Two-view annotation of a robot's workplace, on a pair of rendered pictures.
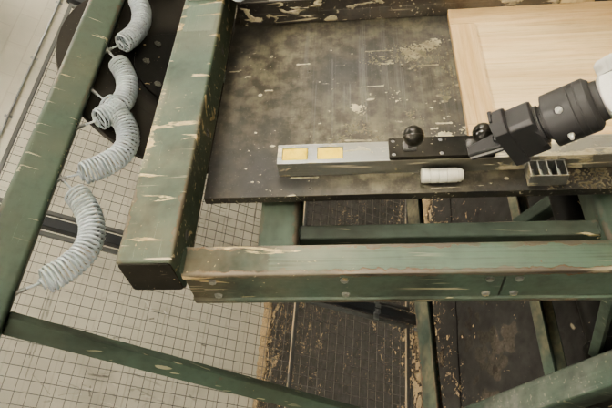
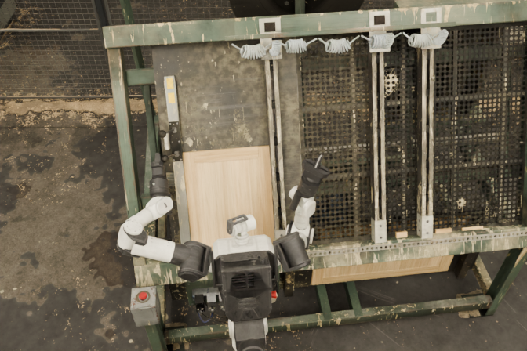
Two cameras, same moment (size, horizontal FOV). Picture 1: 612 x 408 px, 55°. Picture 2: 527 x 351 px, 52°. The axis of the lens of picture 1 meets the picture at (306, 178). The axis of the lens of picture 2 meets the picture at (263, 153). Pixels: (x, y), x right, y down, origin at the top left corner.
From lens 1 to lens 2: 200 cm
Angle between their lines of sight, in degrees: 37
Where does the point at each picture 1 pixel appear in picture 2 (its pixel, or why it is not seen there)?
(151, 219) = (121, 35)
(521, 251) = (129, 167)
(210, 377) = not seen: hidden behind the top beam
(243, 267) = (112, 71)
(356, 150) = (172, 108)
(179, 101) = (185, 31)
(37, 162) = not seen: outside the picture
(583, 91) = (156, 192)
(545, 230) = not seen: hidden behind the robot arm
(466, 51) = (238, 153)
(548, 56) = (236, 186)
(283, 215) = (150, 78)
